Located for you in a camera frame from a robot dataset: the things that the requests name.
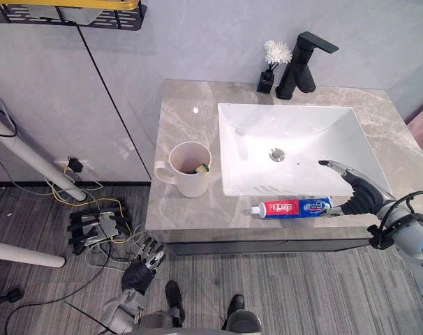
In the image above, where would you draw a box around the grey robot body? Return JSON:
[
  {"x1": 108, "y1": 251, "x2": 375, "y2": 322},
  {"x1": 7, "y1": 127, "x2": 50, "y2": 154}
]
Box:
[{"x1": 136, "y1": 306, "x2": 264, "y2": 335}]

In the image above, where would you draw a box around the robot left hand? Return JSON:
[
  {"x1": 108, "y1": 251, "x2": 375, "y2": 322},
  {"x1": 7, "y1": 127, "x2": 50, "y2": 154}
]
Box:
[{"x1": 121, "y1": 237, "x2": 167, "y2": 296}]

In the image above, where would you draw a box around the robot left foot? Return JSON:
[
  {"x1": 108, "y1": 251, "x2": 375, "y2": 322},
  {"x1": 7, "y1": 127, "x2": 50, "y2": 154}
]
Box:
[{"x1": 164, "y1": 280, "x2": 185, "y2": 315}]

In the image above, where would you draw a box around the toothbrush in mug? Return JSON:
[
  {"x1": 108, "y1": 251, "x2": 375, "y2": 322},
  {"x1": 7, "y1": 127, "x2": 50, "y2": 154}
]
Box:
[{"x1": 182, "y1": 163, "x2": 212, "y2": 176}]

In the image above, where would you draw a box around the silver sink drain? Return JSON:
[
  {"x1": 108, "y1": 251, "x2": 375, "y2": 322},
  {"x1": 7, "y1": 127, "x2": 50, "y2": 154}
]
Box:
[{"x1": 268, "y1": 147, "x2": 286, "y2": 163}]

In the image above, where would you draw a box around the black wall shelf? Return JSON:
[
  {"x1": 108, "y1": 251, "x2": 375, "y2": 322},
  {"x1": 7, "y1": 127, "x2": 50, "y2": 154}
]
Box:
[{"x1": 0, "y1": 0, "x2": 148, "y2": 34}]

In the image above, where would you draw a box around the black power adapter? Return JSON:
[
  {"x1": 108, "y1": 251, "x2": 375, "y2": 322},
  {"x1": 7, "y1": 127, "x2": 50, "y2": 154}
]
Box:
[{"x1": 66, "y1": 156, "x2": 84, "y2": 172}]

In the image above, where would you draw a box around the white flower reed diffuser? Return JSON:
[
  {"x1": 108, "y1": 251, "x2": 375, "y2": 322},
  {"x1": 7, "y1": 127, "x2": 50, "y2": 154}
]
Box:
[{"x1": 255, "y1": 39, "x2": 294, "y2": 95}]

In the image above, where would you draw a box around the white wall socket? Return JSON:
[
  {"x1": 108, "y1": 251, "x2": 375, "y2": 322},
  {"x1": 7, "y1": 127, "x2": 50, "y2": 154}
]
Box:
[{"x1": 53, "y1": 158, "x2": 95, "y2": 176}]

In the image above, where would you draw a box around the black plug with cable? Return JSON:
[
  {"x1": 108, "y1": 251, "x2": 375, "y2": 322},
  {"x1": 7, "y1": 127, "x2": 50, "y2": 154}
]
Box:
[{"x1": 0, "y1": 285, "x2": 24, "y2": 310}]

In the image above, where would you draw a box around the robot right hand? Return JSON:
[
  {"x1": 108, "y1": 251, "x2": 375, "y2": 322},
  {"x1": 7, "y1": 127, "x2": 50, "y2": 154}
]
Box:
[{"x1": 318, "y1": 159, "x2": 396, "y2": 217}]

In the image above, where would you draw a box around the black floor cable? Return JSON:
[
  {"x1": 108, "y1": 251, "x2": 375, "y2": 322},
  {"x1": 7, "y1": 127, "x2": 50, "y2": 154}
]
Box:
[{"x1": 4, "y1": 240, "x2": 135, "y2": 335}]

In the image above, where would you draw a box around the yellow cable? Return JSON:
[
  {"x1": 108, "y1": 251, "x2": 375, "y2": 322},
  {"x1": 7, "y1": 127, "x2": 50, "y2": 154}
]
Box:
[{"x1": 52, "y1": 166, "x2": 133, "y2": 235}]

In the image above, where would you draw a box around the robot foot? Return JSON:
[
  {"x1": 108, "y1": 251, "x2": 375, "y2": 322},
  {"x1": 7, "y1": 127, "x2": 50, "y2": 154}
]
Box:
[
  {"x1": 226, "y1": 294, "x2": 246, "y2": 320},
  {"x1": 164, "y1": 280, "x2": 185, "y2": 315}
]

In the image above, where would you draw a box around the white stand leg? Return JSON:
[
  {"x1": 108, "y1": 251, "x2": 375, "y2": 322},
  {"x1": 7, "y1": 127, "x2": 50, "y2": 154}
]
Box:
[
  {"x1": 0, "y1": 89, "x2": 89, "y2": 202},
  {"x1": 0, "y1": 238, "x2": 67, "y2": 269}
]

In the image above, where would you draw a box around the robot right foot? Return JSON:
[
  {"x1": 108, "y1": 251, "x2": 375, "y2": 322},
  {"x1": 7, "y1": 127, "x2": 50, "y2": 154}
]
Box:
[{"x1": 226, "y1": 294, "x2": 246, "y2": 320}]

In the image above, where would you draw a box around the red blue toothpaste tube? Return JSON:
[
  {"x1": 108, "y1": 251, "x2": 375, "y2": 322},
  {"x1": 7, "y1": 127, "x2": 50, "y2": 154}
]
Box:
[{"x1": 250, "y1": 196, "x2": 335, "y2": 219}]

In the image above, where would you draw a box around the white sink basin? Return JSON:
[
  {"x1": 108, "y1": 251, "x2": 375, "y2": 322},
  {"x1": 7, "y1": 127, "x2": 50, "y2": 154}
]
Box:
[{"x1": 216, "y1": 102, "x2": 392, "y2": 198}]

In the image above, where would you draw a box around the yellow item on shelf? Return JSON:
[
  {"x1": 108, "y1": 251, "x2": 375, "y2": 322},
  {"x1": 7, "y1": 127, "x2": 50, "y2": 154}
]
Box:
[{"x1": 0, "y1": 0, "x2": 142, "y2": 12}]

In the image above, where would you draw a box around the black floor device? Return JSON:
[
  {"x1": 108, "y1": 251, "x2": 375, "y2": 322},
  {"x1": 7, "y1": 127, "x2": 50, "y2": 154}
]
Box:
[{"x1": 67, "y1": 198, "x2": 133, "y2": 255}]

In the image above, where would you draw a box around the beige mug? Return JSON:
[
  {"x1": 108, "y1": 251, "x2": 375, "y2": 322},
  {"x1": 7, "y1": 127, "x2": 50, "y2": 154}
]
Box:
[{"x1": 153, "y1": 140, "x2": 214, "y2": 199}]

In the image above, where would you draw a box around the black faucet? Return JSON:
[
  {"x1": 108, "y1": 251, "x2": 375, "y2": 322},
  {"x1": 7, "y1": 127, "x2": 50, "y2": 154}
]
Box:
[{"x1": 274, "y1": 31, "x2": 340, "y2": 100}]

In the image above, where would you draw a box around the white cable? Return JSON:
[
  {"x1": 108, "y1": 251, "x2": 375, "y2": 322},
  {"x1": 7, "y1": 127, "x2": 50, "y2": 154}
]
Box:
[{"x1": 84, "y1": 223, "x2": 150, "y2": 270}]

